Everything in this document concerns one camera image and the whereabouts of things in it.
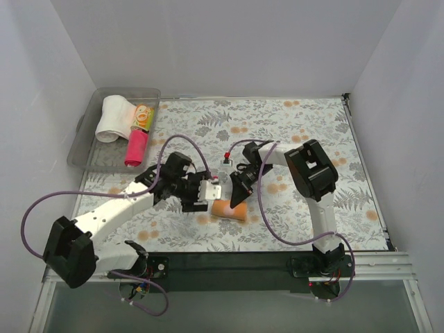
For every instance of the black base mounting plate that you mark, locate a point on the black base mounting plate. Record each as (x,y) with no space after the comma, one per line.
(238,271)

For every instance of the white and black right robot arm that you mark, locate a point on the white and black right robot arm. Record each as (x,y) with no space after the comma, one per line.
(315,178)

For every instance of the aluminium frame rail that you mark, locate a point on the aluminium frame rail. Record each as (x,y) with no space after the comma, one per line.
(381,267)

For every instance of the orange patterned rolled towel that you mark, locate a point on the orange patterned rolled towel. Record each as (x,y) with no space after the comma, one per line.
(143,118)

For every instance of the clear grey plastic tray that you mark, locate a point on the clear grey plastic tray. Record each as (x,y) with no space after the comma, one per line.
(89,154)

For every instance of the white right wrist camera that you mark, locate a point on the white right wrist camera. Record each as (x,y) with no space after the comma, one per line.
(226,162)

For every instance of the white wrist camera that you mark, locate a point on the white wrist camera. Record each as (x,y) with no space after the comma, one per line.
(209,191)
(226,162)

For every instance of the white rolled towel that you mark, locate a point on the white rolled towel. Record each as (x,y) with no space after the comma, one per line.
(116,119)

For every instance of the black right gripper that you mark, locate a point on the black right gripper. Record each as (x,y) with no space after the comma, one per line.
(248,174)

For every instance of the red microfiber towel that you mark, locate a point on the red microfiber towel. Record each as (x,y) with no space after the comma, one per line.
(136,148)

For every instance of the orange blue patterned towel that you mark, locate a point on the orange blue patterned towel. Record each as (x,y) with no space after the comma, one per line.
(222,208)

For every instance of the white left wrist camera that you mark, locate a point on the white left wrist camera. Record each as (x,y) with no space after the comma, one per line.
(209,191)

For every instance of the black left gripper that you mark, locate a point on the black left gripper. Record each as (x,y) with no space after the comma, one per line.
(193,191)

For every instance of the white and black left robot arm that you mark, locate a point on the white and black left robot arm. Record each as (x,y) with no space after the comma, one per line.
(72,250)

